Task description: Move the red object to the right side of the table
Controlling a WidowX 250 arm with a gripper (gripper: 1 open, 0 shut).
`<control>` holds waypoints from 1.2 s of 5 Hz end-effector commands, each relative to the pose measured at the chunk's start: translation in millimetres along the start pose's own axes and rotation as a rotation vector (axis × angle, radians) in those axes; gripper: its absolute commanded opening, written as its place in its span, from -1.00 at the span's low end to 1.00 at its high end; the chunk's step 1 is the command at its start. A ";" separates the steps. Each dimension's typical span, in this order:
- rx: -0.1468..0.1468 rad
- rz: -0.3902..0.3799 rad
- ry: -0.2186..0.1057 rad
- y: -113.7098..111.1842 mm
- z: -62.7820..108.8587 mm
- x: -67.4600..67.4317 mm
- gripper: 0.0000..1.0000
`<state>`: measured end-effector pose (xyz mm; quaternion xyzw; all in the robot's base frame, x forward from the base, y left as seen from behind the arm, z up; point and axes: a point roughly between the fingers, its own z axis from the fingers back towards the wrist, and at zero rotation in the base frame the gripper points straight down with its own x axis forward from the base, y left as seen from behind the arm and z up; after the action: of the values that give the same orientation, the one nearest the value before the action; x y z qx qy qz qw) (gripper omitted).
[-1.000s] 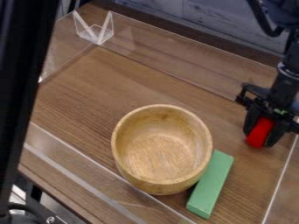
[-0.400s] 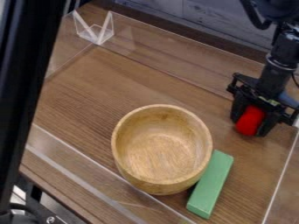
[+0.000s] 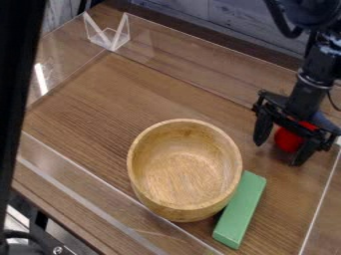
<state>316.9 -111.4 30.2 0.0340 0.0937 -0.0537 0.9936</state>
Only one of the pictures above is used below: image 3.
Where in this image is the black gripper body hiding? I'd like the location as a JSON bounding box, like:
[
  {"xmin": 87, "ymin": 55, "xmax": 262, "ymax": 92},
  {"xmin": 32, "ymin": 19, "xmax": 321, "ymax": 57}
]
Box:
[{"xmin": 251, "ymin": 90, "xmax": 341, "ymax": 151}]

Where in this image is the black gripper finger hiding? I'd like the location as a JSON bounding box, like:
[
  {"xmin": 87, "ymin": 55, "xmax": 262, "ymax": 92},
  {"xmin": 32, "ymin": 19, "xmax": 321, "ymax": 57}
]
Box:
[
  {"xmin": 290, "ymin": 137, "xmax": 319, "ymax": 166},
  {"xmin": 252, "ymin": 109, "xmax": 272, "ymax": 146}
]

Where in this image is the red plush strawberry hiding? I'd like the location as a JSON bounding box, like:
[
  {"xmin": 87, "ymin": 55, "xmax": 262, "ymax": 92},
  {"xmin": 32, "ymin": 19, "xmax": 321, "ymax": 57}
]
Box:
[{"xmin": 274, "ymin": 127, "xmax": 303, "ymax": 153}]

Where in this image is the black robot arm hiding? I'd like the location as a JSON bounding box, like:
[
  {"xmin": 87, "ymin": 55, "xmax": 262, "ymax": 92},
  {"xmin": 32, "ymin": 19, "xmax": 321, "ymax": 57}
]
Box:
[{"xmin": 251, "ymin": 0, "xmax": 341, "ymax": 166}]

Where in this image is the wooden bowl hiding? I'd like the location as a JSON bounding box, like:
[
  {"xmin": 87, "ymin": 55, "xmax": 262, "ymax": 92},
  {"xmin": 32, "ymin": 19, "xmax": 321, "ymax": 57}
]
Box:
[{"xmin": 127, "ymin": 119, "xmax": 242, "ymax": 222}]

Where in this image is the green rectangular block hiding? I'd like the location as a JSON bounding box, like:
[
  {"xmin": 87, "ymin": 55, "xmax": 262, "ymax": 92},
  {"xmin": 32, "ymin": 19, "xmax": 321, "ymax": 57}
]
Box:
[{"xmin": 211, "ymin": 170, "xmax": 266, "ymax": 250}]

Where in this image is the black foreground pole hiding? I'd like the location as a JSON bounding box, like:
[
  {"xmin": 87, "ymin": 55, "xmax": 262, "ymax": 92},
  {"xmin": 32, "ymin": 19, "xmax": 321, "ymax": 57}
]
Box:
[{"xmin": 0, "ymin": 0, "xmax": 47, "ymax": 255}]

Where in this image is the clear acrylic corner bracket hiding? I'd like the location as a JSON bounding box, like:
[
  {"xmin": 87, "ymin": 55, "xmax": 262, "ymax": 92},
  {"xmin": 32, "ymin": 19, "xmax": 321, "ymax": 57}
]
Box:
[{"xmin": 83, "ymin": 13, "xmax": 131, "ymax": 52}]

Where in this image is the clear acrylic front wall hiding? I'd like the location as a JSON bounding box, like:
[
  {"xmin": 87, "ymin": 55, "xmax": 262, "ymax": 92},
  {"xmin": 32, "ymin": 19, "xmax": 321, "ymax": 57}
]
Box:
[{"xmin": 14, "ymin": 133, "xmax": 222, "ymax": 255}]

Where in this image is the black metal table mount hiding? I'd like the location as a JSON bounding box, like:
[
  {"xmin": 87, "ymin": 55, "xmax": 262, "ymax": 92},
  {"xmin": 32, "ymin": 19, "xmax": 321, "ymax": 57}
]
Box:
[{"xmin": 29, "ymin": 210, "xmax": 77, "ymax": 255}]

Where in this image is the black cable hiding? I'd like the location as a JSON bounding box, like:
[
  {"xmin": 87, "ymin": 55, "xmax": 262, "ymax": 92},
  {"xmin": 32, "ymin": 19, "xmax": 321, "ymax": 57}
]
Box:
[{"xmin": 2, "ymin": 229, "xmax": 41, "ymax": 255}]

